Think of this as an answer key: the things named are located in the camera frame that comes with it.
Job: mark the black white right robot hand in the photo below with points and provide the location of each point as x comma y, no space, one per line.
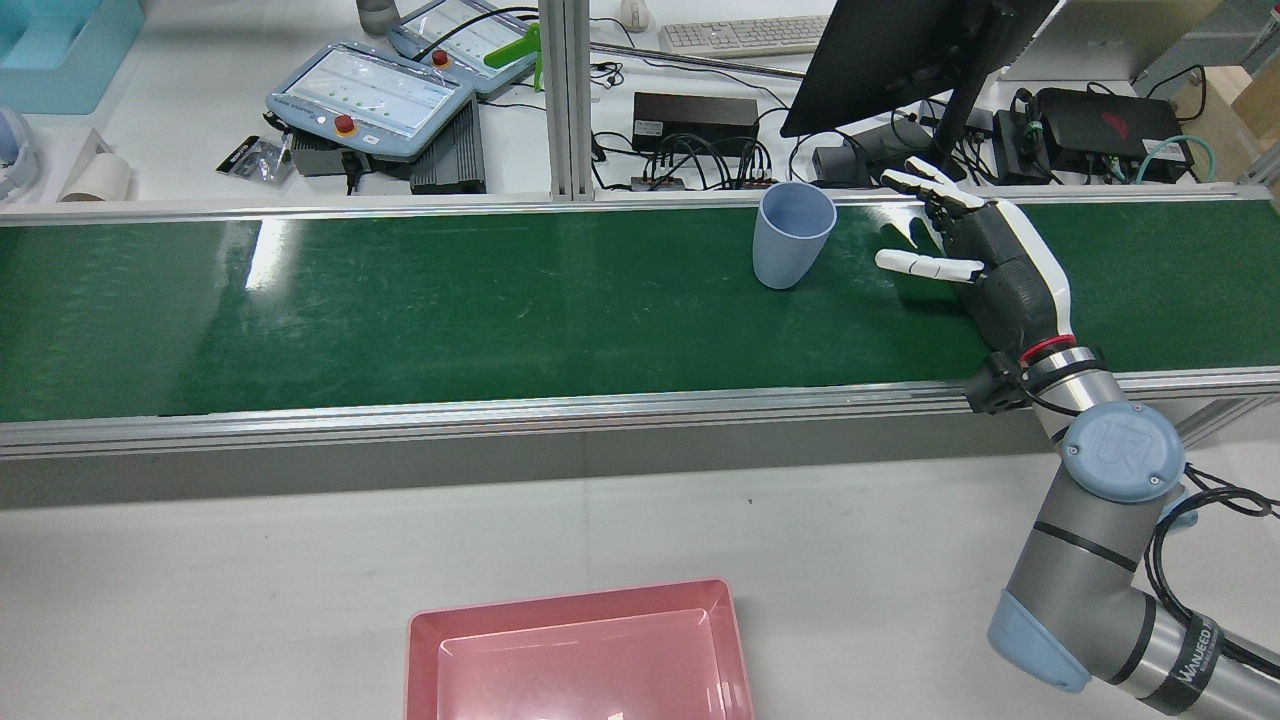
1010,270

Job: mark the light blue plastic cup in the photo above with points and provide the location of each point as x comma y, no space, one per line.
785,250

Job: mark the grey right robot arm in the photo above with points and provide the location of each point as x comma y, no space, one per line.
1090,560

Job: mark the small grey box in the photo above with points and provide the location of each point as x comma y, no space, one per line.
832,165

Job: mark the brown cardboard box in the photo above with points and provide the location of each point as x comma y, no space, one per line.
1230,110

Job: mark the black finned box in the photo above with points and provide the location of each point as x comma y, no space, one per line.
455,160

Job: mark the pink plastic box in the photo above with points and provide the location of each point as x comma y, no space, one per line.
580,670

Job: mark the grey cup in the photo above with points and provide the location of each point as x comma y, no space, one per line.
378,15

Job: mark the black power adapter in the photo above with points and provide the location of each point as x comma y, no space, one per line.
1020,150

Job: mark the black monitor stand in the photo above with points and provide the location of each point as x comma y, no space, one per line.
955,130

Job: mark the black mini computer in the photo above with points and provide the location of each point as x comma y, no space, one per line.
1110,125

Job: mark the black monitor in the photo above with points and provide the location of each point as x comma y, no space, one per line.
880,50

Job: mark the white keyboard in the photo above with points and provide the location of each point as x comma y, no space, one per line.
740,36

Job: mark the thin metal rod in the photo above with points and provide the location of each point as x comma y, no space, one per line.
700,62

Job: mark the white computer mouse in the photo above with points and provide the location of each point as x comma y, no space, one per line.
634,14

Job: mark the green conveyor belt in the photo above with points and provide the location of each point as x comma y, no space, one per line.
500,310

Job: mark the green plastic holder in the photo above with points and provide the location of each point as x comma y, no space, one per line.
515,50

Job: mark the grey blue teach pendant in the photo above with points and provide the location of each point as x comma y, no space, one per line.
460,35
370,100

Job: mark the black foil packet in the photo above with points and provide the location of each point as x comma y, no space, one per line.
250,158

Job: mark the beige paper tape roll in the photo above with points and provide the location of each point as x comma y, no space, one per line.
100,175

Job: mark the light blue plastic bin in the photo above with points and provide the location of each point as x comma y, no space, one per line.
60,50

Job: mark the white blue round object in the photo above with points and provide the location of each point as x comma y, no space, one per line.
15,150

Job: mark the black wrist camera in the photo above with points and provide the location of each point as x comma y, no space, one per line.
992,388

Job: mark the black switch box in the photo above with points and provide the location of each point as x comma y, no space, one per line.
695,120

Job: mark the aluminium profile post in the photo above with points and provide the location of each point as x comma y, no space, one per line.
565,100

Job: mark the aluminium conveyor side rail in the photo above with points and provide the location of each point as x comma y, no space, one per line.
300,206
500,415

